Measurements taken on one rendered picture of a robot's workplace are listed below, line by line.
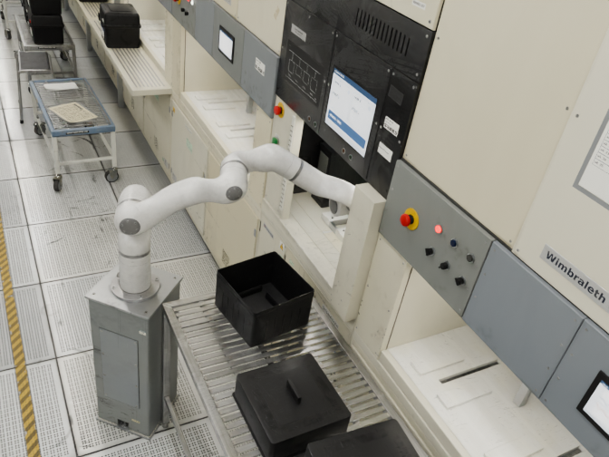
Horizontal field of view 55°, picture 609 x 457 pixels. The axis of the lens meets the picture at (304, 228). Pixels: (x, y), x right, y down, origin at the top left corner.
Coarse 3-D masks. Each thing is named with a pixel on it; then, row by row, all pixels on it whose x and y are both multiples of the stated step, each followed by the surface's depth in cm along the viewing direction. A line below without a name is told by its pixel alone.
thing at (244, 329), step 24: (240, 264) 228; (264, 264) 237; (288, 264) 231; (216, 288) 226; (240, 288) 237; (264, 288) 242; (288, 288) 236; (312, 288) 222; (240, 312) 214; (264, 312) 208; (288, 312) 217; (264, 336) 216
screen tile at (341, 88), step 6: (336, 78) 205; (336, 84) 206; (342, 84) 203; (336, 90) 207; (342, 90) 204; (348, 96) 201; (330, 102) 212; (336, 102) 208; (348, 102) 201; (336, 108) 209; (342, 108) 205; (348, 108) 202; (342, 114) 206
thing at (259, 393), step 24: (288, 360) 199; (312, 360) 201; (240, 384) 188; (264, 384) 189; (288, 384) 188; (312, 384) 192; (240, 408) 192; (264, 408) 182; (288, 408) 183; (312, 408) 184; (336, 408) 186; (264, 432) 175; (288, 432) 176; (312, 432) 178; (336, 432) 186; (264, 456) 179; (288, 456) 180
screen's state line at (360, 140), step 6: (330, 114) 213; (336, 120) 210; (342, 120) 207; (342, 126) 207; (348, 126) 204; (348, 132) 204; (354, 132) 201; (354, 138) 201; (360, 138) 198; (360, 144) 199
